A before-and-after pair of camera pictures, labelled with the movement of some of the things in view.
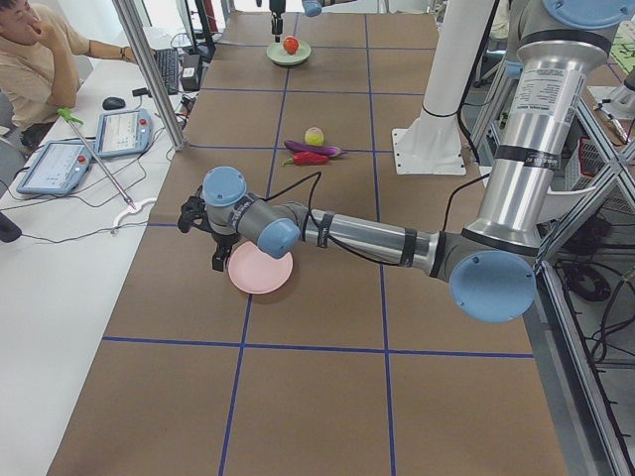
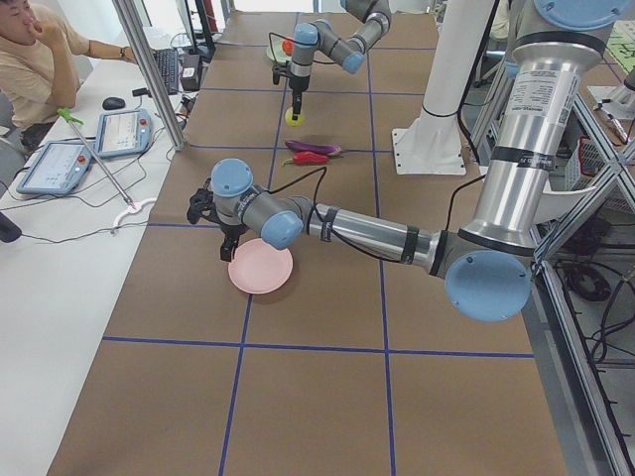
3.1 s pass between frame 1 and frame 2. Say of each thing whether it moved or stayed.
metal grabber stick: stayed
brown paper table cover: stayed
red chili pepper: stayed
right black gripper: moved
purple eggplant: stayed
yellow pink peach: moved
